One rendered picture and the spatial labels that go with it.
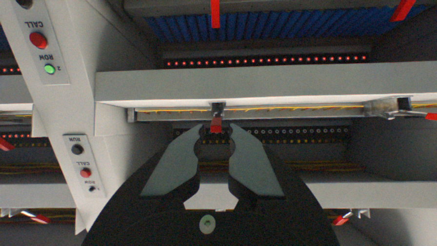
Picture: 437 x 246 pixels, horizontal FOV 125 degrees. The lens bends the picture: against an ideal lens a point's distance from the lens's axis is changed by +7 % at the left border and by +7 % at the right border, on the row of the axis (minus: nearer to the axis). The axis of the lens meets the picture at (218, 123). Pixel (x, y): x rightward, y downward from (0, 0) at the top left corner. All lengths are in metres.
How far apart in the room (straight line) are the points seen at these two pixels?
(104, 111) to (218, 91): 0.18
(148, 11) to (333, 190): 0.46
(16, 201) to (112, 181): 0.22
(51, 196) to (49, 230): 0.35
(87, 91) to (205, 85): 0.17
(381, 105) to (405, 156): 0.22
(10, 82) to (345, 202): 0.58
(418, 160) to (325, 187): 0.24
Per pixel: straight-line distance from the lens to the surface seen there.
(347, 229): 0.64
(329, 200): 0.32
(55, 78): 0.28
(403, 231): 0.57
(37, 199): 0.44
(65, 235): 0.69
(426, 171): 0.50
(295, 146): 0.48
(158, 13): 0.30
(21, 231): 0.82
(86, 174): 0.31
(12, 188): 0.48
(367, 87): 0.26
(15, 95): 0.35
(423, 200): 0.43
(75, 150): 0.29
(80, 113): 0.27
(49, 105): 0.31
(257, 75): 0.18
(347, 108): 0.31
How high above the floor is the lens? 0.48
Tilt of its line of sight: 14 degrees up
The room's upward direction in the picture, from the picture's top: 178 degrees clockwise
